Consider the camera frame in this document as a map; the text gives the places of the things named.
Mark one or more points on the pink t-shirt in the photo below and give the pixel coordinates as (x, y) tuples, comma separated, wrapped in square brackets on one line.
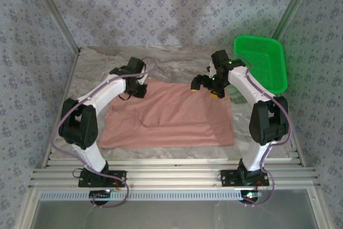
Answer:
[(174, 116)]

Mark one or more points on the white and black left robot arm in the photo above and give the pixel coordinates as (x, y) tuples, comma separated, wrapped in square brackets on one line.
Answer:
[(107, 92)]

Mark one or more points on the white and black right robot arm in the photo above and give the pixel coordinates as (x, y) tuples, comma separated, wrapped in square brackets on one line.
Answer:
[(241, 84)]

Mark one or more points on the green plastic basket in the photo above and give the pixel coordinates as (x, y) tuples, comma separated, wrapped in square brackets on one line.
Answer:
[(268, 62)]

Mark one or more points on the grey metal sheet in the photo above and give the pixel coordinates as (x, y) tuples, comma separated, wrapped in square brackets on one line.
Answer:
[(174, 213)]

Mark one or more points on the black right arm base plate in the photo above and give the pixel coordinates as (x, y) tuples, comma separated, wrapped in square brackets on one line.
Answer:
[(230, 176)]

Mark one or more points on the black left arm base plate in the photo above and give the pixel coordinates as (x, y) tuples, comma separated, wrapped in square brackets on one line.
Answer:
[(118, 174)]

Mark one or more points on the aluminium rail frame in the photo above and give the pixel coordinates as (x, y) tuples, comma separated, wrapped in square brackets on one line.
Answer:
[(174, 175)]

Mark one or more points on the aluminium frame post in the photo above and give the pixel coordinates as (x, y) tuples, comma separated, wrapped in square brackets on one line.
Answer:
[(55, 11), (290, 11)]

